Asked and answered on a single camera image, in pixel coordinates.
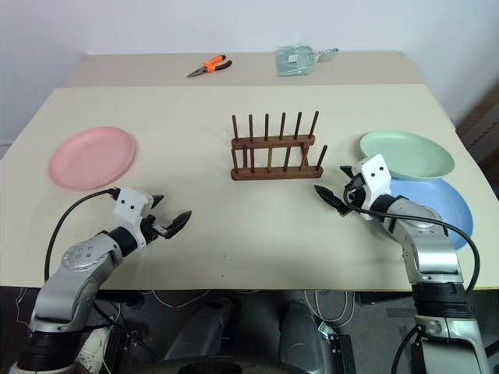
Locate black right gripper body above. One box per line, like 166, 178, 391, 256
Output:
343, 172, 370, 213

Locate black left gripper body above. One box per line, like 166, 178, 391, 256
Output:
139, 212, 169, 246

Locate wooden dish rack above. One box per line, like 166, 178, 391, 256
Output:
229, 110, 329, 182

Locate green plate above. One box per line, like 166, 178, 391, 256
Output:
358, 131, 456, 182

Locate pink plate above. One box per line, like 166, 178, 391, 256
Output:
48, 125, 137, 192

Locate blue plate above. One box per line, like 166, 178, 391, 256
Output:
385, 176, 475, 252

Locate dark grey rounded shape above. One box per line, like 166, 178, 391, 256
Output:
279, 299, 337, 374
162, 298, 235, 364

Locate clear green plastic pouch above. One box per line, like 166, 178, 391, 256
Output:
275, 45, 340, 78

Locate black box under table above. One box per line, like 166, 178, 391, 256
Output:
330, 333, 354, 374

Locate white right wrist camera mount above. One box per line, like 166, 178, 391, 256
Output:
352, 153, 392, 212

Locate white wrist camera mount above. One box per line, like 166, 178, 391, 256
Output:
352, 153, 392, 212
113, 187, 155, 249

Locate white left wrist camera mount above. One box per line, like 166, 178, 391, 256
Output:
113, 187, 155, 249

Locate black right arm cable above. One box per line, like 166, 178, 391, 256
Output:
344, 185, 481, 295

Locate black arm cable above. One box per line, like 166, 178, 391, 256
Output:
344, 185, 481, 295
44, 188, 122, 282

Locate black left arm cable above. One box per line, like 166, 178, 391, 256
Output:
44, 188, 122, 282

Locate white cable under table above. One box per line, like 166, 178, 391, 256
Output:
303, 289, 356, 325
150, 289, 204, 309

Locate dirty white post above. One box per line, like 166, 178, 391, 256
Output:
76, 325, 115, 374

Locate orange handled pliers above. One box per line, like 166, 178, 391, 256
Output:
186, 54, 234, 79

